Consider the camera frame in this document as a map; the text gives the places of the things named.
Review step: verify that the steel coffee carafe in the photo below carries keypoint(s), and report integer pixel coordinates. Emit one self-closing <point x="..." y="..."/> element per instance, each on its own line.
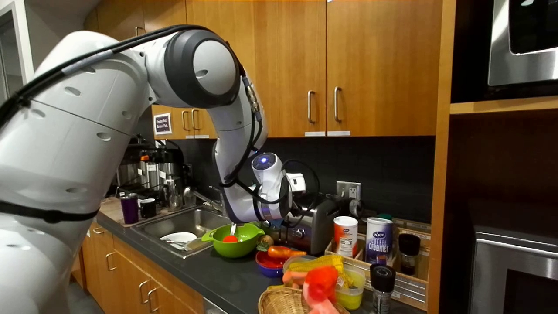
<point x="173" y="195"/>

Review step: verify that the stainless steel sink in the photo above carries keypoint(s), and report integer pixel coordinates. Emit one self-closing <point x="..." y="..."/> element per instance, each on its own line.
<point x="196" y="220"/>

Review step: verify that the yellow plastic container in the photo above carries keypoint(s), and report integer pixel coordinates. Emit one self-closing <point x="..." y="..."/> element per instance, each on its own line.
<point x="304" y="263"/>

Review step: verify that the purple tumbler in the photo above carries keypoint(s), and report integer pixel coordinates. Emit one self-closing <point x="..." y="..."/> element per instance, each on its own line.
<point x="130" y="208"/>

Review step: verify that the purple brew sign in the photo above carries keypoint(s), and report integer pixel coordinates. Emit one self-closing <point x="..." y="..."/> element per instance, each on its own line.
<point x="163" y="124"/>

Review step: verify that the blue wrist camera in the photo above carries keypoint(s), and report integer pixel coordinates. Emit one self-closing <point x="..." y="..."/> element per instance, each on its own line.
<point x="276" y="222"/>

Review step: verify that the blue bowl with red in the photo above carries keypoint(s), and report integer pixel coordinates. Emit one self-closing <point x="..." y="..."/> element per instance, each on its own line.
<point x="269" y="265"/>

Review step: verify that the green mixing bowl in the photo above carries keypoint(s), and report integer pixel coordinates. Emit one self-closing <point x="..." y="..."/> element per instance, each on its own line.
<point x="238" y="244"/>

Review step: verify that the upper microwave oven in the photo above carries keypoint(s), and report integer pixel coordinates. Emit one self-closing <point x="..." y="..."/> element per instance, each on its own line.
<point x="524" y="42"/>

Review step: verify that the built-in microwave oven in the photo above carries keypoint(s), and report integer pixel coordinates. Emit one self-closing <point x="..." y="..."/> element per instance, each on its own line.
<point x="513" y="272"/>

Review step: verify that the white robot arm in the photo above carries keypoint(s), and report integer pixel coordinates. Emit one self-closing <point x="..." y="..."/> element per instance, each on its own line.
<point x="65" y="133"/>

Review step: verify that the black pepper grinder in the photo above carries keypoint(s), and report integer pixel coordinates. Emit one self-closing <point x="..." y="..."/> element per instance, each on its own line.
<point x="382" y="283"/>

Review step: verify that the wicker basket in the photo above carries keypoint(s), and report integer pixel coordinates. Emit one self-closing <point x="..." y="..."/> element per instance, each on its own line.
<point x="295" y="300"/>

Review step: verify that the silver four-slot toaster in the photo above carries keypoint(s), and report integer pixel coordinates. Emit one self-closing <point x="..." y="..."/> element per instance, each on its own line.
<point x="309" y="225"/>

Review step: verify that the wooden condiment tray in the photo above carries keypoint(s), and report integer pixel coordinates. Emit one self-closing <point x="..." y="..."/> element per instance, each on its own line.
<point x="395" y="255"/>

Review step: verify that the black mug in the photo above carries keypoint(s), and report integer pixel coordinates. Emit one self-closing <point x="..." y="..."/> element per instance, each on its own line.
<point x="147" y="208"/>

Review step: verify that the white blue canister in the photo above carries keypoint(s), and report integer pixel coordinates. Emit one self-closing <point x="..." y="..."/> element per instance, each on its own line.
<point x="379" y="239"/>

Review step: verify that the white plate in sink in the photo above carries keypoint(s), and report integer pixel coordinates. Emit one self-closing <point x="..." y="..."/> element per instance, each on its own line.
<point x="178" y="237"/>

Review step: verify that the orange toy carrot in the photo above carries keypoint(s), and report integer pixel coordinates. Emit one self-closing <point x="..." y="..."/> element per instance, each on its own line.
<point x="283" y="251"/>

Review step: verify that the white orange canister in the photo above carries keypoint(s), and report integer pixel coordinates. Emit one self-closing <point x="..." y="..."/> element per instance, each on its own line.
<point x="346" y="236"/>

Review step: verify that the wall power outlet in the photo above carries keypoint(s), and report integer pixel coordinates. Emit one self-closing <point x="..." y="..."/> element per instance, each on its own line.
<point x="351" y="190"/>

